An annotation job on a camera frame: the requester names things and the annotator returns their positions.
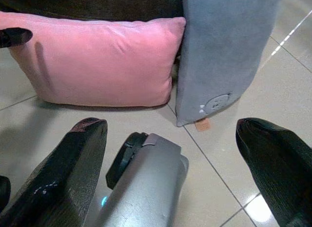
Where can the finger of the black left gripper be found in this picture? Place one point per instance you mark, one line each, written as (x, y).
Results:
(14, 37)

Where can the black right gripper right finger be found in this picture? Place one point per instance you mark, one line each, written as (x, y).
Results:
(280, 168)

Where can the brown round velvet sofa chair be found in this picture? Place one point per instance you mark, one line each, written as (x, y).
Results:
(85, 5)

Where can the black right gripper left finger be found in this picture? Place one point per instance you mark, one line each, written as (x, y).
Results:
(63, 178)

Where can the pink pillow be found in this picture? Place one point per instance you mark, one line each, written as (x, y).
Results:
(97, 66)

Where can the silver robot leg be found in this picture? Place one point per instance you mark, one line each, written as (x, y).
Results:
(146, 183)

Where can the grey pillow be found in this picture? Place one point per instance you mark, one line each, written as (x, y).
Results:
(219, 53)

